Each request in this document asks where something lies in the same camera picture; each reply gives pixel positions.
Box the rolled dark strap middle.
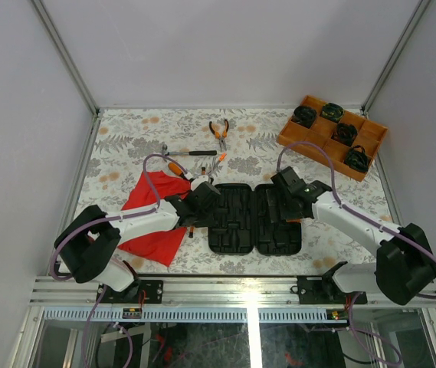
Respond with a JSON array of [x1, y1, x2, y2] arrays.
[[331, 122, 359, 145]]

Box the small orange tipped precision screwdriver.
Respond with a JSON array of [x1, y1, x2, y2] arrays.
[[211, 153, 226, 172]]

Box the orange wooden divided tray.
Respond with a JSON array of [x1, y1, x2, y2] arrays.
[[277, 95, 388, 182]]

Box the rolled green strap top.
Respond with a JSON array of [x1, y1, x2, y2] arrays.
[[320, 102, 345, 123]]

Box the orange handled pliers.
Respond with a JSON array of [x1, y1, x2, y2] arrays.
[[208, 119, 229, 152]]

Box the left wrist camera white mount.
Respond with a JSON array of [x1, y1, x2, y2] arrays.
[[191, 175, 209, 191]]

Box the red cloth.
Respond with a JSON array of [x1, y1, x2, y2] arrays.
[[118, 171, 191, 267]]

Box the orange black screwdriver left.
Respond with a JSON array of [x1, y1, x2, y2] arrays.
[[168, 163, 194, 182]]

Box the small hammer black grip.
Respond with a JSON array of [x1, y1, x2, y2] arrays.
[[162, 144, 218, 156]]

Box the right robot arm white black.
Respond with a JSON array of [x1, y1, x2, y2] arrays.
[[272, 166, 436, 305]]

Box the rolled green strap right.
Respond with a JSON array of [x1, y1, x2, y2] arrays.
[[343, 145, 372, 172]]

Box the aluminium frame rail front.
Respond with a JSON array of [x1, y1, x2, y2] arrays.
[[29, 274, 436, 325]]

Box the rolled dark strap top-left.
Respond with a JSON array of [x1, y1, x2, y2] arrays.
[[293, 105, 317, 127]]

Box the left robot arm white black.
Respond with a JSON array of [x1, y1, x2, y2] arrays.
[[54, 181, 220, 303]]

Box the black plastic tool case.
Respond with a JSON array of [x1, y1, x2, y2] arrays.
[[208, 183, 302, 256]]

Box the rolled green strap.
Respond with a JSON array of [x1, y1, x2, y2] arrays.
[[320, 102, 345, 123], [343, 145, 372, 172]]

